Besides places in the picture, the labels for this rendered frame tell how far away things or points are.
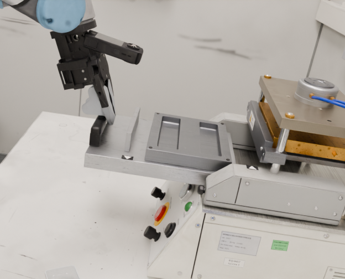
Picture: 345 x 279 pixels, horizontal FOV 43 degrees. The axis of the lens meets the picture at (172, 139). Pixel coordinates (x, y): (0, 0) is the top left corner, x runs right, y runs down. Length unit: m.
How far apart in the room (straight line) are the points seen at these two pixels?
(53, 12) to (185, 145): 0.37
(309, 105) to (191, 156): 0.25
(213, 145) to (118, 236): 0.29
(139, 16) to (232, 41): 0.49
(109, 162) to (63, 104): 1.69
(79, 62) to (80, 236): 0.37
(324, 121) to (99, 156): 0.41
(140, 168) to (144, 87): 1.60
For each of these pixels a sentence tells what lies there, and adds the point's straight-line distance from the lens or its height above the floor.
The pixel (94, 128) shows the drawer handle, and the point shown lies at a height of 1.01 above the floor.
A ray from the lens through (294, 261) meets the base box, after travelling 0.89.
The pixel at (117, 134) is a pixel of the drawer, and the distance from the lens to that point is 0.94.
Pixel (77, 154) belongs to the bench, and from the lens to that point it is 1.32.
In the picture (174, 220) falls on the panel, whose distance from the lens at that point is 0.91.
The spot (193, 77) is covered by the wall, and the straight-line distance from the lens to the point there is 2.39.
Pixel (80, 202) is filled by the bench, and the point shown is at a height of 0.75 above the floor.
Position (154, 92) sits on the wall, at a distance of 2.42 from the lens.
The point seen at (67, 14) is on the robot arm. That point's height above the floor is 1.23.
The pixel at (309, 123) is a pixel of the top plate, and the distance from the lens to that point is 0.79.
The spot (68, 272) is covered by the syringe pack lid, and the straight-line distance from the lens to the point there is 0.87.
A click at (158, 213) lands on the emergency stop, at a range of 1.01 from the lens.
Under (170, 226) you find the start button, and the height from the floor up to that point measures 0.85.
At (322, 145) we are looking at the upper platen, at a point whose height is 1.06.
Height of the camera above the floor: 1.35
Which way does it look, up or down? 24 degrees down
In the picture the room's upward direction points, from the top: 10 degrees clockwise
